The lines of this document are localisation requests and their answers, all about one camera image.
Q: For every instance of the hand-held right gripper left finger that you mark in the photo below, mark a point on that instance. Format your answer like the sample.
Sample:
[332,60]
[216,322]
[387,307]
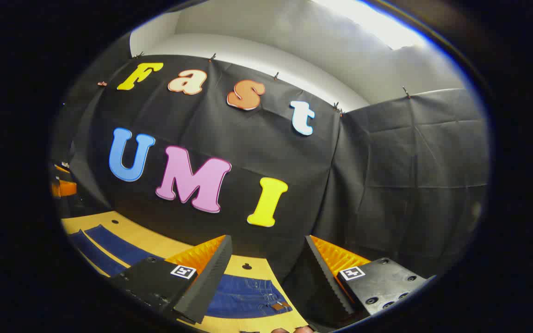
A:
[206,282]

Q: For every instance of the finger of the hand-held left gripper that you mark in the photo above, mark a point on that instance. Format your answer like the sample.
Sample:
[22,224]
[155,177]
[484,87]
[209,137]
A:
[61,169]
[64,188]

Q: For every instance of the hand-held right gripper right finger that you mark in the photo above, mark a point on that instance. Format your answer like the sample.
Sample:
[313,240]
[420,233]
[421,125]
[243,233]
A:
[326,277]

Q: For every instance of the blue denim jeans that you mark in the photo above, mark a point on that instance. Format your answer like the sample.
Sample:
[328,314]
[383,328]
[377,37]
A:
[243,296]

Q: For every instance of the black keyhole table grommet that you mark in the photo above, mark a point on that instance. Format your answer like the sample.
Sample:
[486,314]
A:
[247,266]

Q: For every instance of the black backdrop cloth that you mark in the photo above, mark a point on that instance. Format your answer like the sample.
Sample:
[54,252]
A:
[257,148]

